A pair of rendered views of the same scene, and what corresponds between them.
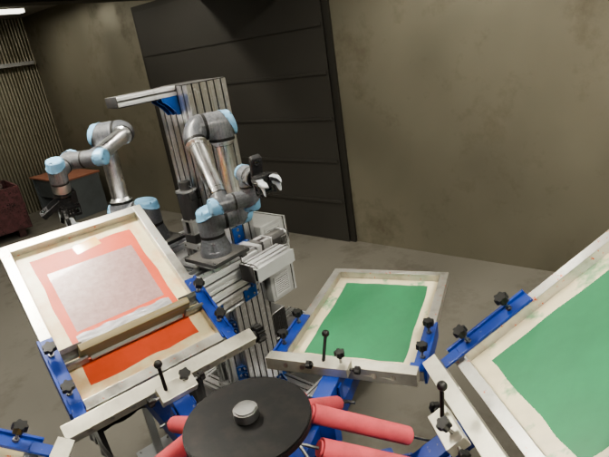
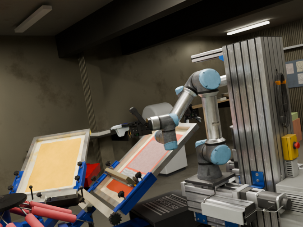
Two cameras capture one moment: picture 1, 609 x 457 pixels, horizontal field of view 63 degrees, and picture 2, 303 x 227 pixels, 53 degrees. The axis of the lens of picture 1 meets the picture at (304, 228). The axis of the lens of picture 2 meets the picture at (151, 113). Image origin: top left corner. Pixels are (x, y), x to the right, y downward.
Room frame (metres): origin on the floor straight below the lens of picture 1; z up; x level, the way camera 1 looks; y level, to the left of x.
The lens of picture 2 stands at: (2.16, -1.41, 1.82)
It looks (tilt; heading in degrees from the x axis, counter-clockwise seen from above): 4 degrees down; 97
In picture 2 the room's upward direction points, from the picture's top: 9 degrees counter-clockwise
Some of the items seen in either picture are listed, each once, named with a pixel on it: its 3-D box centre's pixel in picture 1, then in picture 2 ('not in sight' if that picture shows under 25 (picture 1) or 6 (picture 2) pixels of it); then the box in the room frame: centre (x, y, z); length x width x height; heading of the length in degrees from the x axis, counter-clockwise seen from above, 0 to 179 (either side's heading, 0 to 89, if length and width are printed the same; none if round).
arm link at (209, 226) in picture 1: (210, 219); (206, 149); (2.22, 0.43, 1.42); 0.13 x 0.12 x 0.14; 114
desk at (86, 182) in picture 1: (69, 192); not in sight; (8.39, 3.86, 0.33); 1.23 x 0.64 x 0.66; 48
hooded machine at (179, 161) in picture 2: not in sight; (160, 138); (1.41, 5.28, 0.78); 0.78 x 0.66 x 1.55; 138
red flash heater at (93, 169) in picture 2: not in sight; (73, 176); (0.83, 1.62, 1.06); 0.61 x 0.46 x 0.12; 95
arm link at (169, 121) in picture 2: (246, 174); (167, 121); (2.03, 0.20, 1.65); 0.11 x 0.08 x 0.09; 24
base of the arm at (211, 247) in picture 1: (214, 242); (208, 168); (2.22, 0.43, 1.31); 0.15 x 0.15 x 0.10
